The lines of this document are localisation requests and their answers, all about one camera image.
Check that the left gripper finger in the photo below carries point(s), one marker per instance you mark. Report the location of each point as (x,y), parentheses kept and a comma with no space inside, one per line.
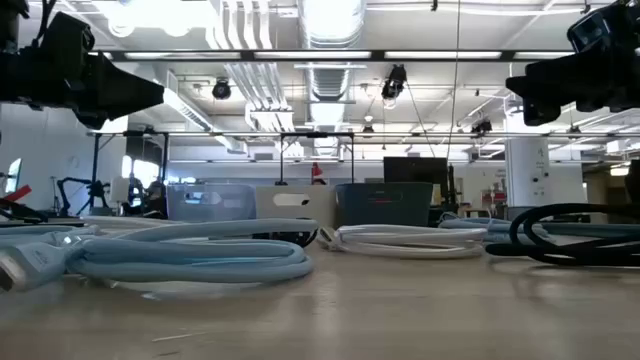
(125,90)
(97,119)

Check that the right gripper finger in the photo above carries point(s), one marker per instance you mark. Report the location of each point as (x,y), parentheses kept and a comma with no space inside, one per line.
(540,114)
(550,82)

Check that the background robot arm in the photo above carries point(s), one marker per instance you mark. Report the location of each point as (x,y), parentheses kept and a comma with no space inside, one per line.
(95,190)

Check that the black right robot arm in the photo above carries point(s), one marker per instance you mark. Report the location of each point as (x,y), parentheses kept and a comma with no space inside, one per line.
(630,20)

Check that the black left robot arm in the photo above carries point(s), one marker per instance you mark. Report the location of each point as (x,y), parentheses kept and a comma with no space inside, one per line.
(10,30)

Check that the white pillar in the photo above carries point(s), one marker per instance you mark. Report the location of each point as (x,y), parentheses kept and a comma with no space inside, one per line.
(525,170)

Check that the person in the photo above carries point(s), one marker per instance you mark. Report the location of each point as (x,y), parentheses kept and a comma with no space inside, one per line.
(156,197)

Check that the black monitor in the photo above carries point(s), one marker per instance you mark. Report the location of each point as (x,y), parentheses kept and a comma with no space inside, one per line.
(415,170)

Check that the grey plastic bin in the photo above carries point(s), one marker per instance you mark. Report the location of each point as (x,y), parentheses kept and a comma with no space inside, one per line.
(235,210)

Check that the teal plastic bin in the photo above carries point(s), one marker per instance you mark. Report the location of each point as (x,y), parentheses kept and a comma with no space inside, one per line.
(380,212)

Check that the white plastic bin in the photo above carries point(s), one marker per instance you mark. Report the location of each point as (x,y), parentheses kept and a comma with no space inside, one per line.
(270,210)

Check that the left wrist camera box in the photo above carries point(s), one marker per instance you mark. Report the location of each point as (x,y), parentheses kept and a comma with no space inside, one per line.
(67,35)

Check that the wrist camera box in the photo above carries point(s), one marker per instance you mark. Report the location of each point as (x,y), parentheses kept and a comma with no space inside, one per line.
(67,35)
(590,30)

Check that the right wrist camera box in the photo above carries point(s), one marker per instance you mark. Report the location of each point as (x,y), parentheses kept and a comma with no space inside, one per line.
(590,30)

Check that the black hanging camera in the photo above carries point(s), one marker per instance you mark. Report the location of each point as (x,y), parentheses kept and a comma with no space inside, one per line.
(221,90)
(482,126)
(395,80)

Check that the black overhead frame bar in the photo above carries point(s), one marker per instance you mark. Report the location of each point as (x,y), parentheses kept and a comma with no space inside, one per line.
(245,55)

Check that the black background table frame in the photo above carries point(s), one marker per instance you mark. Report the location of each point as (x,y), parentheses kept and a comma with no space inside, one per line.
(315,134)

